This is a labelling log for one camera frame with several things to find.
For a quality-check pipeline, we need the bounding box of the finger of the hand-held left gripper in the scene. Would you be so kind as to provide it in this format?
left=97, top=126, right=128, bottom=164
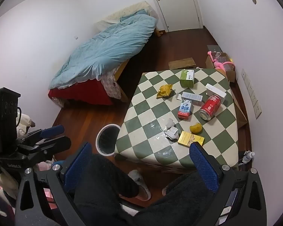
left=26, top=136, right=72, bottom=158
left=21, top=125, right=65, bottom=145

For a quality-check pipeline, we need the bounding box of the light blue duvet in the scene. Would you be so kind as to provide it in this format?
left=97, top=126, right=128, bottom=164
left=49, top=14, right=157, bottom=90

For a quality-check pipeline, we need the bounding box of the person's leg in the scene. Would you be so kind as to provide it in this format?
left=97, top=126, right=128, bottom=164
left=73, top=154, right=142, bottom=226
left=132, top=172, right=215, bottom=226

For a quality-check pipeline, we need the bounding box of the open cardboard box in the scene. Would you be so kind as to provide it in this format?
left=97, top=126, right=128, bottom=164
left=206, top=52, right=237, bottom=83

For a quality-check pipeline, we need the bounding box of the red blue milk carton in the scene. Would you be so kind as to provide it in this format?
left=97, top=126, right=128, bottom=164
left=178, top=99, right=192, bottom=119

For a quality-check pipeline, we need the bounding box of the red bed sheet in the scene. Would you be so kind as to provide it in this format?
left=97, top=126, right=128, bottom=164
left=48, top=80, right=114, bottom=105

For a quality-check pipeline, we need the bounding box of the brown cardboard sheet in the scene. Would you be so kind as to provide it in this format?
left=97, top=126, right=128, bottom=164
left=231, top=87, right=248, bottom=129

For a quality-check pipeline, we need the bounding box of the red soda can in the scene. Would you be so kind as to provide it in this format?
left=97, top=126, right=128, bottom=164
left=199, top=94, right=221, bottom=120

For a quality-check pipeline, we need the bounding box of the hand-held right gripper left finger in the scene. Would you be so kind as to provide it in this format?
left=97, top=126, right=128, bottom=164
left=15, top=142, right=93, bottom=226

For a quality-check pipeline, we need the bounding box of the green white carton box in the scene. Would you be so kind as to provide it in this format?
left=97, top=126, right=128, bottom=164
left=180, top=69, right=195, bottom=88

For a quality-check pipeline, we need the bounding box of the yellow fruit peel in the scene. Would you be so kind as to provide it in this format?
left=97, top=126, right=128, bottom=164
left=190, top=123, right=202, bottom=134

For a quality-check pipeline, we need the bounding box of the cream mattress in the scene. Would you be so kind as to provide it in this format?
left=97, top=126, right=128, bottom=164
left=95, top=1, right=156, bottom=29

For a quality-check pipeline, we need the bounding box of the wooden bed frame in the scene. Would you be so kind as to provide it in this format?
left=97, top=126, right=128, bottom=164
left=113, top=59, right=132, bottom=103

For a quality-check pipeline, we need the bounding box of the person's left leg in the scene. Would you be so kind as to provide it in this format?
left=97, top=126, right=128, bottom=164
left=73, top=154, right=142, bottom=226

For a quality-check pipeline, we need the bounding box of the clear plastic water bottle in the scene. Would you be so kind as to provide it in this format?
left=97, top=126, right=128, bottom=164
left=242, top=152, right=255, bottom=164

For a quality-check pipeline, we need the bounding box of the pink white cloth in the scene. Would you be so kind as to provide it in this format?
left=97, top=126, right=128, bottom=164
left=0, top=169, right=20, bottom=217

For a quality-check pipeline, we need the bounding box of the white wall socket strip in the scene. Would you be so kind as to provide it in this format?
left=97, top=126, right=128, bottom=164
left=241, top=69, right=262, bottom=119

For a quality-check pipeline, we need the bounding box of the person's right leg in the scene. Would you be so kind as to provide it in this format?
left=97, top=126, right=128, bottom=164
left=132, top=172, right=215, bottom=226

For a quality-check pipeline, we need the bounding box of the yellow snack bag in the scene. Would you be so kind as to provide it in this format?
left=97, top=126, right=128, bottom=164
left=156, top=84, right=173, bottom=99

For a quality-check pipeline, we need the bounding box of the brown floor mat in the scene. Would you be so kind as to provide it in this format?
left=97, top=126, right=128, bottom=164
left=168, top=57, right=196, bottom=70

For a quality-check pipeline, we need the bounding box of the green checkered tablecloth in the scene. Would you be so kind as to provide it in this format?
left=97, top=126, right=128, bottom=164
left=114, top=69, right=239, bottom=170

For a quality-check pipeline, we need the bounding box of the light blue pillow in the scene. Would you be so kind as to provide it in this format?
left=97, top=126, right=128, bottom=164
left=120, top=9, right=147, bottom=22

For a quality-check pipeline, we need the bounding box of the white paper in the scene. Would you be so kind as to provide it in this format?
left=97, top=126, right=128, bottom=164
left=164, top=127, right=179, bottom=140

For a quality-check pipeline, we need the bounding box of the white door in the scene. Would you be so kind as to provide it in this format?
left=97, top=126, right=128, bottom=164
left=147, top=0, right=202, bottom=32

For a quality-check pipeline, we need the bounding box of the long plain white box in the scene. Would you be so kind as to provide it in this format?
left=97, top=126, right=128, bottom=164
left=205, top=83, right=227, bottom=104

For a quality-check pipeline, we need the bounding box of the pale patterned blanket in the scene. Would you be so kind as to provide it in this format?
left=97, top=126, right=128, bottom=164
left=101, top=72, right=122, bottom=99

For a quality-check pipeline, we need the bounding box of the white box with blue stripe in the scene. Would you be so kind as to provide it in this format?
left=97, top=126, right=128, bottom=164
left=177, top=92, right=202, bottom=106

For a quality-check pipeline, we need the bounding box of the yellow cigarette pack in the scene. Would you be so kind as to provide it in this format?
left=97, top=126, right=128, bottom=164
left=178, top=131, right=205, bottom=148

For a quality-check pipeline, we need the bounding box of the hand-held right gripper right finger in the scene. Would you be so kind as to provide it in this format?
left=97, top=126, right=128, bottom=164
left=189, top=142, right=267, bottom=226

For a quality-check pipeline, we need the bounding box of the white round trash bin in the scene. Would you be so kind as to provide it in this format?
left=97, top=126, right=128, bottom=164
left=96, top=124, right=121, bottom=156

